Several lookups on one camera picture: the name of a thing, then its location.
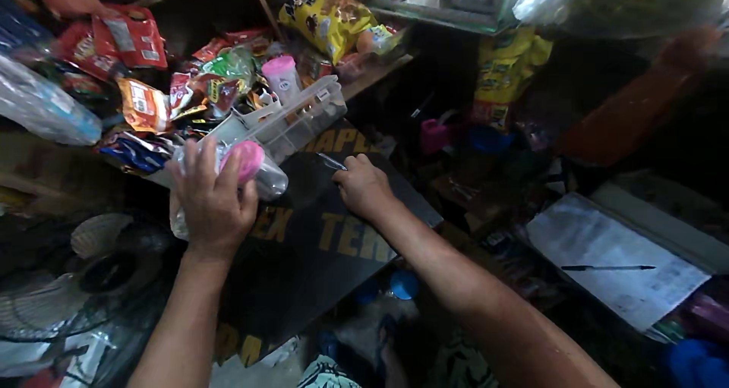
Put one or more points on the small tub with pink lid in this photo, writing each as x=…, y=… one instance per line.
x=283, y=79

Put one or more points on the white paper sheet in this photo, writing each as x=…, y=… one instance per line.
x=615, y=257

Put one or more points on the black pen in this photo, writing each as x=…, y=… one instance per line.
x=609, y=268

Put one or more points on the white plastic tray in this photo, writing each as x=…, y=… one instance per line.
x=229, y=128

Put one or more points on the person's left thumb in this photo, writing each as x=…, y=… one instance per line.
x=249, y=199

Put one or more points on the person's right hand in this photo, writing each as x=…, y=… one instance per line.
x=364, y=187

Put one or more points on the large clear plastic bag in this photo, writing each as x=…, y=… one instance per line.
x=626, y=6

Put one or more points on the orange and white packet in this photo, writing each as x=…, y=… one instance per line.
x=143, y=104

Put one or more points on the person's left hand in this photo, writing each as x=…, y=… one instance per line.
x=213, y=214

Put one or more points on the pile of snack packets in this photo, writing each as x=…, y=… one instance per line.
x=199, y=86

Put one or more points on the blue plastic bag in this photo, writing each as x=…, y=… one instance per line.
x=697, y=364

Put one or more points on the clear ballpoint pen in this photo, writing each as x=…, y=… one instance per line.
x=332, y=161

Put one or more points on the person's left little finger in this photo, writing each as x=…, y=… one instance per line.
x=176, y=175

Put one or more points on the person's left forearm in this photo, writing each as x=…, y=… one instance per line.
x=191, y=314

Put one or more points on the hanging yellow packet strip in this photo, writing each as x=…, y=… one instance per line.
x=502, y=72

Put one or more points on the clear crinkled plastic bag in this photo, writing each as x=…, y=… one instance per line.
x=179, y=223

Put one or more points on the person's left index finger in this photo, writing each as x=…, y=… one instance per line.
x=227, y=173

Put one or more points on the wooden shelf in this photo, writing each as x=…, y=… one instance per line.
x=373, y=81

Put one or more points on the clear compartment plastic box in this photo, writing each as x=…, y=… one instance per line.
x=285, y=129

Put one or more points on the orange plastic bag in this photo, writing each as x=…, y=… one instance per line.
x=632, y=109

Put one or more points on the black board with yellow letters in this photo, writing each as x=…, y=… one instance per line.
x=307, y=217

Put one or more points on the person's right forearm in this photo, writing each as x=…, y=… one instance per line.
x=467, y=274

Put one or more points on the person's right fingers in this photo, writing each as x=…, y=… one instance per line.
x=352, y=163

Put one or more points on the pink plastic container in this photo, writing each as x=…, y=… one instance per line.
x=434, y=137

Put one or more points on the electric fan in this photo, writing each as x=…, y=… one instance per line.
x=108, y=271

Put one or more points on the person's left middle finger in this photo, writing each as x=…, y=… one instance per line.
x=208, y=163

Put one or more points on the large yellow snack bag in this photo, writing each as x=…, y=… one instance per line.
x=324, y=20

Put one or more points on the person's legs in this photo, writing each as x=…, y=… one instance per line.
x=330, y=374

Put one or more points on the dark blue plastic item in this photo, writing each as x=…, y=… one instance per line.
x=491, y=140

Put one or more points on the person's left ring finger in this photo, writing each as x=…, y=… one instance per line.
x=192, y=163

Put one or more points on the glass display case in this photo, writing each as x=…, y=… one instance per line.
x=444, y=6

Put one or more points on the large red packet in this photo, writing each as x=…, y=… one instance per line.
x=132, y=38

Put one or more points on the blue and clear plastic pack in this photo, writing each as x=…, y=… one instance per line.
x=45, y=106

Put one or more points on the round blue plastic object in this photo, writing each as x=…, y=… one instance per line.
x=404, y=285

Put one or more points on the clear jar with pink lid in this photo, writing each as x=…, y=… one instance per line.
x=270, y=179

